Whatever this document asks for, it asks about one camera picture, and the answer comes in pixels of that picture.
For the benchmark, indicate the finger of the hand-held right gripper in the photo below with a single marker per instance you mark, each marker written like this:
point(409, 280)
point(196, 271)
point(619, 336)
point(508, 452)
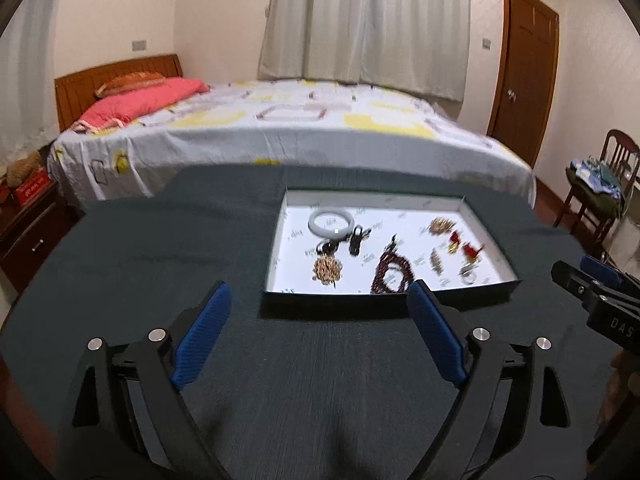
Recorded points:
point(575, 282)
point(600, 269)

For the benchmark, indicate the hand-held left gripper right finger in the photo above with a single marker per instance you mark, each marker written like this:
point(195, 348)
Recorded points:
point(440, 337)

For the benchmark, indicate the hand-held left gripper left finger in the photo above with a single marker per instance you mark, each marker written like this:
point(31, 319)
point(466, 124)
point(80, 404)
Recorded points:
point(200, 337)

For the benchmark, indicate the small silver pearl brooch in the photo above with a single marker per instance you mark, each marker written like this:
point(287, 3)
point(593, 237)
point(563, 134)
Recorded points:
point(467, 275)

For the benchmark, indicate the silver crystal brooch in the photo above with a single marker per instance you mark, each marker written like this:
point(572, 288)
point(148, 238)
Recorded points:
point(436, 261)

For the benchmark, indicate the red knot gold charm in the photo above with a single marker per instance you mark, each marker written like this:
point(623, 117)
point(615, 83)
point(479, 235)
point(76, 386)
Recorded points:
point(472, 252)
point(455, 241)

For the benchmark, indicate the gold brooch ornament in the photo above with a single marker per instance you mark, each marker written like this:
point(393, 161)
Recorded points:
point(441, 225)

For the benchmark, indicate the shallow white tray box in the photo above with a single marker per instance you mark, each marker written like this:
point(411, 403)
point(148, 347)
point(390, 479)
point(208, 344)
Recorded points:
point(295, 260)

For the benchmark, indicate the gold pearl flower brooch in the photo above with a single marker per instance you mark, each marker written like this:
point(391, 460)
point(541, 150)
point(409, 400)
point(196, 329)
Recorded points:
point(327, 270)

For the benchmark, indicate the white bangle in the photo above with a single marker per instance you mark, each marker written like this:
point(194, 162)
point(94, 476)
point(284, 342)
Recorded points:
point(316, 224)

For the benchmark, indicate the person's right hand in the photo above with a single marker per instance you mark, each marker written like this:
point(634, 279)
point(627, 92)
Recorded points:
point(625, 390)

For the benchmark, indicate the pile of clothes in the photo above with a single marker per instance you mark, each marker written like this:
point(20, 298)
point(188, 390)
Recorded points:
point(595, 185)

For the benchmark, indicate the wooden chair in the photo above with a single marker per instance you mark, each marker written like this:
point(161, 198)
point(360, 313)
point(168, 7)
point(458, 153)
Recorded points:
point(617, 142)

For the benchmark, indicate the wooden nightstand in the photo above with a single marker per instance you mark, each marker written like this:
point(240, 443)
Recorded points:
point(30, 245)

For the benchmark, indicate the wooden door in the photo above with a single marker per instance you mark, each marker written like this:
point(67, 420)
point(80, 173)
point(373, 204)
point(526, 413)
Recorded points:
point(525, 60)

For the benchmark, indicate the red box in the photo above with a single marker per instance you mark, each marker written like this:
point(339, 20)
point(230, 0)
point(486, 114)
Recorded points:
point(32, 189)

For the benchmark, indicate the bed with printed white sheet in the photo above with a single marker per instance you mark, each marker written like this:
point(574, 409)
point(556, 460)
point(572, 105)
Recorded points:
point(310, 135)

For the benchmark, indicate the pink pillow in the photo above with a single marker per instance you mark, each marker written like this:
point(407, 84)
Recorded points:
point(145, 100)

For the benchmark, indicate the brown plush toy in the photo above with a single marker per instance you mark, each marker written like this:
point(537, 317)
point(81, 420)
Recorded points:
point(22, 169)

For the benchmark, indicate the orange pillow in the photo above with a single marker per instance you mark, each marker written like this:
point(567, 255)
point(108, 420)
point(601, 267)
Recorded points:
point(127, 84)

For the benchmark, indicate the wooden headboard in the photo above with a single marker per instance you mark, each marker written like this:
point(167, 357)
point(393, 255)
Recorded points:
point(75, 92)

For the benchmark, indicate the white curtain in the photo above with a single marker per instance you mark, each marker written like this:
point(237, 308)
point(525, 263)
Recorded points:
point(370, 25)

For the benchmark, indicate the small wall switch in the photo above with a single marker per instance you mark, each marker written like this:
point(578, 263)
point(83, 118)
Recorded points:
point(486, 43)

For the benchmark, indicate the grey wall switch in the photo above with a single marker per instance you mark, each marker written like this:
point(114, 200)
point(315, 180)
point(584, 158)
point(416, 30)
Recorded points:
point(139, 45)

